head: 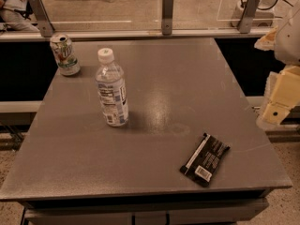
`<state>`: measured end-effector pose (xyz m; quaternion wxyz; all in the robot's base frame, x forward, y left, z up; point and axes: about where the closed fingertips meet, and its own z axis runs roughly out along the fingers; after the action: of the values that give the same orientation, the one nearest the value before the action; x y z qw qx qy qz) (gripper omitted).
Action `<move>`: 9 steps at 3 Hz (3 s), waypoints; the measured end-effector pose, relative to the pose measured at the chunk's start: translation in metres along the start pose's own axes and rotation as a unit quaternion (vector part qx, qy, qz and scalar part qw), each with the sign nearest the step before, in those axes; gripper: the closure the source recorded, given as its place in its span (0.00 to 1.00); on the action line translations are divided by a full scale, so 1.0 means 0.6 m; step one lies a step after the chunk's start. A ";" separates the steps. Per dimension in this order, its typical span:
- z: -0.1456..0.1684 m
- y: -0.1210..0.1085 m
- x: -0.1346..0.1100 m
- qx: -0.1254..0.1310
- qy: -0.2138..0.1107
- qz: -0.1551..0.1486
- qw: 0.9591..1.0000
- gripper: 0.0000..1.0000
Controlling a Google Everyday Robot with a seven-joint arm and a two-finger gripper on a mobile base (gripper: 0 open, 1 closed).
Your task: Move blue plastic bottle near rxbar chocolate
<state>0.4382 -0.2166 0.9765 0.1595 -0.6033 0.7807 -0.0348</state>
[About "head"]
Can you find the black rxbar chocolate wrapper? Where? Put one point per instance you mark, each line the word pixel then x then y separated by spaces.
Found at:
pixel 203 163

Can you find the person in background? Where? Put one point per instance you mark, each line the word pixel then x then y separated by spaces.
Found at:
pixel 10 13

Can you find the right metal bracket post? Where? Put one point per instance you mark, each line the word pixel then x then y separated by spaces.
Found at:
pixel 245 24

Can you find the metal bracket post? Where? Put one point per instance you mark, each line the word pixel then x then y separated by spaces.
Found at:
pixel 43 22
pixel 245 24
pixel 167 17

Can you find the middle metal bracket post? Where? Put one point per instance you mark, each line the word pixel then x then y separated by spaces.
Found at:
pixel 167 17

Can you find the grey table drawer frame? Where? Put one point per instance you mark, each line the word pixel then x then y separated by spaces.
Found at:
pixel 221 208

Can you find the white green soda can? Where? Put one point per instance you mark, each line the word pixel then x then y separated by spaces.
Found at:
pixel 65 59

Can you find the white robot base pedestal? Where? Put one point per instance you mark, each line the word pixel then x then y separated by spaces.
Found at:
pixel 264 15

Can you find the metal rail frame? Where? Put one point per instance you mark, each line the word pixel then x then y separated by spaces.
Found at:
pixel 131 34

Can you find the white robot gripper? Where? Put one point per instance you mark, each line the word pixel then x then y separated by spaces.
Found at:
pixel 289 42

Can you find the left metal bracket post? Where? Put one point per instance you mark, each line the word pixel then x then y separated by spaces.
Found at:
pixel 43 22

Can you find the clear plastic water bottle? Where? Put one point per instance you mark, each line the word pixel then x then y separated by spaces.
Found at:
pixel 111 89

